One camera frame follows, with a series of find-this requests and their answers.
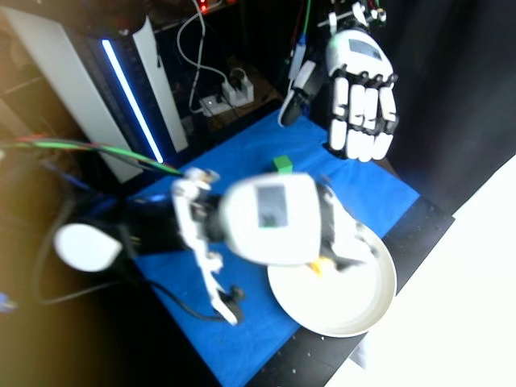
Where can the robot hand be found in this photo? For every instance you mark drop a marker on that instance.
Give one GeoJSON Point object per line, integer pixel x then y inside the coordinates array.
{"type": "Point", "coordinates": [274, 217]}
{"type": "Point", "coordinates": [363, 60]}

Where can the white round plate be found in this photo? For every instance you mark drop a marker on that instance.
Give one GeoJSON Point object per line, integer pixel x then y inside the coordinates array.
{"type": "Point", "coordinates": [342, 306]}

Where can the small yellow object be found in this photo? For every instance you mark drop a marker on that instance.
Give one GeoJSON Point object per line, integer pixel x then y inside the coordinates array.
{"type": "Point", "coordinates": [317, 268]}

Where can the white tower with blue light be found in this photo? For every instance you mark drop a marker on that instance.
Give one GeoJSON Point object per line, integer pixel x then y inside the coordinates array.
{"type": "Point", "coordinates": [60, 80]}

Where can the white power strip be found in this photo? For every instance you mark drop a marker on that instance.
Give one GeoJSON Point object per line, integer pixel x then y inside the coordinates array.
{"type": "Point", "coordinates": [211, 105]}
{"type": "Point", "coordinates": [240, 90]}

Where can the blue cloth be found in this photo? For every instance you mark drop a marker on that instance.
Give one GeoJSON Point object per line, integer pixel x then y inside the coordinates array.
{"type": "Point", "coordinates": [250, 161]}

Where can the small green block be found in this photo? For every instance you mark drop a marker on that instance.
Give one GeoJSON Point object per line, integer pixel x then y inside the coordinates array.
{"type": "Point", "coordinates": [283, 164]}

